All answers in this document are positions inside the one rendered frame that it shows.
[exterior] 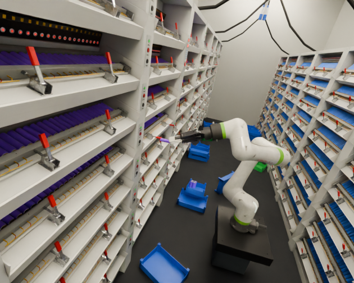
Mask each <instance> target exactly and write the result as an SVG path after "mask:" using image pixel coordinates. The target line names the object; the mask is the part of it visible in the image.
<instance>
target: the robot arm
mask: <svg viewBox="0 0 354 283"><path fill-rule="evenodd" d="M203 138H204V139H205V141H206V140H211V139H212V140H213V141H215V140H216V141H218V140H221V139H229V140H230V144H231V148H232V154H233V156H234V158H236V159H237V160H239V161H241V163H240V165H239V166H238V168H237V169H236V171H235V173H234V174H233V175H232V177H231V178H230V179H229V180H228V182H227V183H226V184H225V185H224V187H223V195H224V197H225V198H226V199H227V200H229V201H230V202H231V203H232V204H233V205H234V206H235V207H236V209H235V212H234V215H233V216H232V217H231V218H230V224H231V226H232V227H233V228H234V229H235V230H237V231H239V232H242V233H245V232H248V231H249V232H250V233H252V234H254V233H255V231H256V230H258V229H257V228H258V227H260V228H263V229H266V228H267V226H264V225H260V224H258V222H256V220H255V219H253V218H254V216H255V214H256V211H257V209H258V201H257V200H256V199H255V198H254V197H252V196H251V195H249V194H247V193H246V192H245V191H243V186H244V184H245V182H246V180H247V179H248V177H249V175H250V173H251V172H252V170H253V169H254V167H255V165H257V163H258V162H263V163H267V164H269V165H274V166H285V165H287V164H288V163H289V161H290V160H291V155H290V154H289V152H288V151H287V150H286V149H284V148H281V147H279V146H277V145H275V144H273V143H271V142H269V141H268V140H266V139H264V138H262V137H257V138H254V139H253V140H252V141H250V139H249V134H248V129H247V124H246V122H245V121H244V120H242V119H240V118H234V119H232V120H229V121H226V122H221V123H218V124H215V123H214V122H213V123H212V124H211V125H210V127H204V128H203V130H199V131H198V129H195V130H192V131H187V132H185V133H181V134H180V135H178V136H172V137H169V143H170V142H171V143H170V144H174V143H179V142H182V143H189V142H200V139H203Z"/></svg>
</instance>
